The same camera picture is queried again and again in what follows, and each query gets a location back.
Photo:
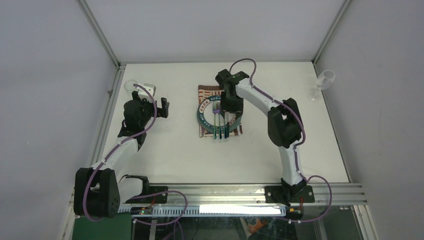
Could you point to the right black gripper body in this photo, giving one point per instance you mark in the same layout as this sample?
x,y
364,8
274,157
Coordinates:
x,y
231,104

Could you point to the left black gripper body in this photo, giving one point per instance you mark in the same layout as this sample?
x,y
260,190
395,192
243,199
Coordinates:
x,y
147,108

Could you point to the iridescent fork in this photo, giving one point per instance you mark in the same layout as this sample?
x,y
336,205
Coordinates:
x,y
215,109
218,111

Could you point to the gold knife dark handle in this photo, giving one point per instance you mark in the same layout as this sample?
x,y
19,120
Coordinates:
x,y
226,125

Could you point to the white green-rimmed small plate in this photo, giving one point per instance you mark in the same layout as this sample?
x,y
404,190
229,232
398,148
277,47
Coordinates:
x,y
205,115

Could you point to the clear wine glass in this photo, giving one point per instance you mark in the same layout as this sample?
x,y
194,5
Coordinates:
x,y
323,82

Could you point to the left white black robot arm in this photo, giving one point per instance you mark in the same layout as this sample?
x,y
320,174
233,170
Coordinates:
x,y
99,190

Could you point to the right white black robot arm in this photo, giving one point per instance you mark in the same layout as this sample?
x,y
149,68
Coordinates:
x,y
284,125

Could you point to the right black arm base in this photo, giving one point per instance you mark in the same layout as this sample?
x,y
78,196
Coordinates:
x,y
277,194

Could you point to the clear plastic cup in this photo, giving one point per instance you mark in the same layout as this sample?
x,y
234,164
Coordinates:
x,y
130,86

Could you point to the brown striped placemat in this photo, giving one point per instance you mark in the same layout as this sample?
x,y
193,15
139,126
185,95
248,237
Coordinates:
x,y
209,90

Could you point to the green board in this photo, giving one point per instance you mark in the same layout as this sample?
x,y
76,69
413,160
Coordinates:
x,y
116,228

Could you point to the orange object below table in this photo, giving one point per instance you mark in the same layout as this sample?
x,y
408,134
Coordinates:
x,y
255,224

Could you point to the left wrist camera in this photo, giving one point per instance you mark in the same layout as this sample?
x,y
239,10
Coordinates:
x,y
146,91

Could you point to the white slotted cable duct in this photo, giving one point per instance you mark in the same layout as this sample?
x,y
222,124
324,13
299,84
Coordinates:
x,y
204,210

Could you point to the aluminium front rail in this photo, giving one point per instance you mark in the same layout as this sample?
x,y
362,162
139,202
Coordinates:
x,y
315,194

